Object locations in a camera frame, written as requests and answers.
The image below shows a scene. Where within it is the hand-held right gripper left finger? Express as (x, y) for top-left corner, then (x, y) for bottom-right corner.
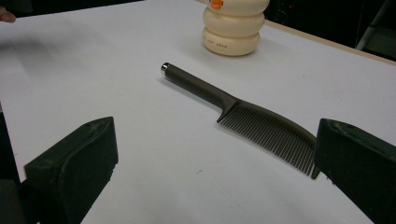
(23, 116), (120, 224)

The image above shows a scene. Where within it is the cream ribbed cup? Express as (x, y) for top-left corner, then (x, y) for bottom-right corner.
(199, 0), (271, 58)

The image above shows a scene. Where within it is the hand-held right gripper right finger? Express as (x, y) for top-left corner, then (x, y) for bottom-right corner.
(313, 118), (396, 224)

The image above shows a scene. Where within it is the grey metal stand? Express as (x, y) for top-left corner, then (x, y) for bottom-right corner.
(355, 0), (396, 62)

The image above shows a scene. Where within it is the white table mat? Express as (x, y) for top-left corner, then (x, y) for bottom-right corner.
(0, 0), (396, 224)

